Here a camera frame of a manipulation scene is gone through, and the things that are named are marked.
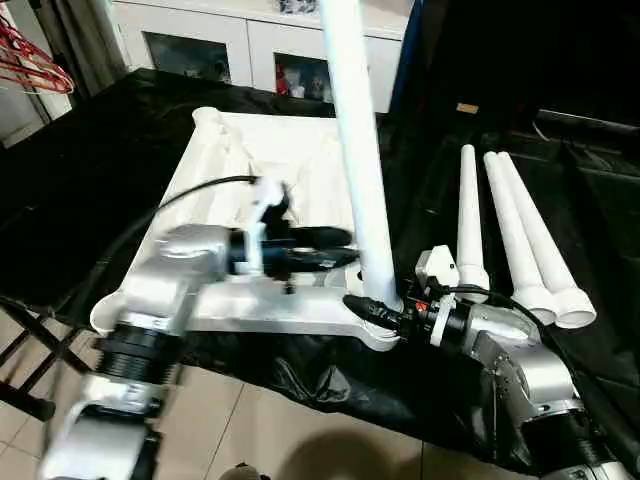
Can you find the white plastic table top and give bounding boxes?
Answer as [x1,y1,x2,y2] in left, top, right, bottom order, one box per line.
[90,107,403,351]

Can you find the black plastic mat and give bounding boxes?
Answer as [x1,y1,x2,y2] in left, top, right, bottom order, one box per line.
[0,68,640,476]

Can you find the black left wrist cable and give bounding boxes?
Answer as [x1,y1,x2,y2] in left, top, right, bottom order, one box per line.
[95,175,263,303]

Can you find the red clothes hangers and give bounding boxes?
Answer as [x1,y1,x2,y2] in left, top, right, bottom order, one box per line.
[0,10,77,97]

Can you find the white cabinet with glass doors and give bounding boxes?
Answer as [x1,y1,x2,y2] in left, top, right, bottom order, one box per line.
[110,0,411,103]

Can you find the large black screen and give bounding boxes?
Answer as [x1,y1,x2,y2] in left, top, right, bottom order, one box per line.
[405,0,640,126]

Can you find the white plastic table leg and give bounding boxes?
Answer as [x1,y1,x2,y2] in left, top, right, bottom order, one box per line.
[318,0,405,312]
[497,152,599,330]
[483,152,558,326]
[456,145,492,301]

